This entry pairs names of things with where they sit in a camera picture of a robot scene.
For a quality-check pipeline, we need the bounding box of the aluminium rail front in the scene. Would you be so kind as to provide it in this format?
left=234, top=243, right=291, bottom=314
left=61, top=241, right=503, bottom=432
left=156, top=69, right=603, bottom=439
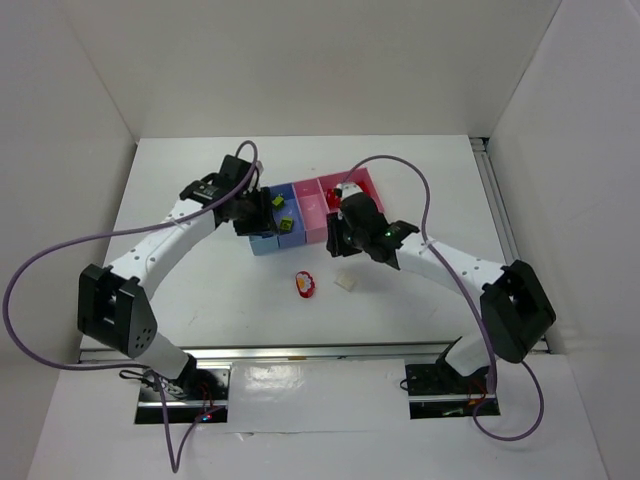
left=79, top=341, right=549, bottom=365

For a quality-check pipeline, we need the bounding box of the large pink plastic bin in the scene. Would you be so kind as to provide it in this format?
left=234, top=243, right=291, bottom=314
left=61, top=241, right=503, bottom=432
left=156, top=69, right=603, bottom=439
left=318, top=167, right=384, bottom=213

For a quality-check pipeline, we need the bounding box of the light blue plastic bin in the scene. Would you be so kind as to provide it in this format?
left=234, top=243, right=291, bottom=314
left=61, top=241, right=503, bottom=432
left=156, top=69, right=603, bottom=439
left=249, top=234, right=279, bottom=256

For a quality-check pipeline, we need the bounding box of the small red lego brick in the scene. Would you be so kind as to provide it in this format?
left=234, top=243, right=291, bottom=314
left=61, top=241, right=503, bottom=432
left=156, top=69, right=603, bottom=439
left=326, top=188, right=341, bottom=210

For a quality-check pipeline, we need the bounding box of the dark blue plastic bin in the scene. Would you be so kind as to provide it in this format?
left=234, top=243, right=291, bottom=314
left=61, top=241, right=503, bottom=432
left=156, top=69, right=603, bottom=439
left=270, top=183, right=306, bottom=249

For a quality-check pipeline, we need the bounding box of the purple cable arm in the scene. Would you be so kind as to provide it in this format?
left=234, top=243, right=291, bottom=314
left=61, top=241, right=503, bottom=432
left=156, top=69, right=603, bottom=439
left=335, top=155, right=545, bottom=441
left=2, top=140, right=260, bottom=474

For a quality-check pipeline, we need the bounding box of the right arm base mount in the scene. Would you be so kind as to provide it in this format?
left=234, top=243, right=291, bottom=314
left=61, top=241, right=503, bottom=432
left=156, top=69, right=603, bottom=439
left=399, top=337, right=500, bottom=420

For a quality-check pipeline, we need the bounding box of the red flower printed lego piece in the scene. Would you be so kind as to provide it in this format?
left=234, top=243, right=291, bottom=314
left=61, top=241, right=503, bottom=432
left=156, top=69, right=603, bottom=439
left=295, top=271, right=316, bottom=299

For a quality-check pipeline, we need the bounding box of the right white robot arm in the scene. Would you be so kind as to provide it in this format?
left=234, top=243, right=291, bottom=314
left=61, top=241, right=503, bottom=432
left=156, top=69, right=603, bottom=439
left=327, top=183, right=556, bottom=392

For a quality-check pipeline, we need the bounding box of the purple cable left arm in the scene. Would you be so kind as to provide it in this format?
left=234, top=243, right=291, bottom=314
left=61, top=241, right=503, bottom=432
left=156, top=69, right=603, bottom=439
left=2, top=140, right=260, bottom=474

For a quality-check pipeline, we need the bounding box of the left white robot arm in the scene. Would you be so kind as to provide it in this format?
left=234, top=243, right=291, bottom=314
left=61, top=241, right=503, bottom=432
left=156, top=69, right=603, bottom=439
left=77, top=155, right=275, bottom=395

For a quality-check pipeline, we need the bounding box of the small pink plastic bin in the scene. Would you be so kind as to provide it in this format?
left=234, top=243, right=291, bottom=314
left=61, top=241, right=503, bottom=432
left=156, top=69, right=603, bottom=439
left=293, top=179, right=329, bottom=244

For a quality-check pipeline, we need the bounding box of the aluminium rail right side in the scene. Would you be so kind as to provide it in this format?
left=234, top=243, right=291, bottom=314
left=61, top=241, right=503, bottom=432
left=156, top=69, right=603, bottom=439
left=469, top=137, right=549, bottom=341

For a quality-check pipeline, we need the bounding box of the white lego brick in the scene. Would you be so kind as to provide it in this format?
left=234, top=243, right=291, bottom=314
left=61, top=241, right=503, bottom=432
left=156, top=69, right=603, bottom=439
left=334, top=272, right=357, bottom=291

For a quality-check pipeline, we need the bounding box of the aluminium rail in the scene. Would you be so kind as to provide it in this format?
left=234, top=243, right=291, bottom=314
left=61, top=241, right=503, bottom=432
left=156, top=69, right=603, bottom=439
left=469, top=137, right=549, bottom=341
left=79, top=341, right=549, bottom=365

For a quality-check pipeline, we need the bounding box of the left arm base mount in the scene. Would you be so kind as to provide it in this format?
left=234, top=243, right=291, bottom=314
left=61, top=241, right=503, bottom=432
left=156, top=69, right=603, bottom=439
left=118, top=364, right=231, bottom=425

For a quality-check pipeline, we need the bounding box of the lime green lego brick front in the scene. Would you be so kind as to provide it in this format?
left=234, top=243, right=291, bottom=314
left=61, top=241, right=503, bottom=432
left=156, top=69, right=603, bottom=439
left=279, top=217, right=295, bottom=233

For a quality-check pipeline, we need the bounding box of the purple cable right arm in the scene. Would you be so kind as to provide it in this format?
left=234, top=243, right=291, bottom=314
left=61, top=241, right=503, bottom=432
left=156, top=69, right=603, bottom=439
left=335, top=155, right=545, bottom=441

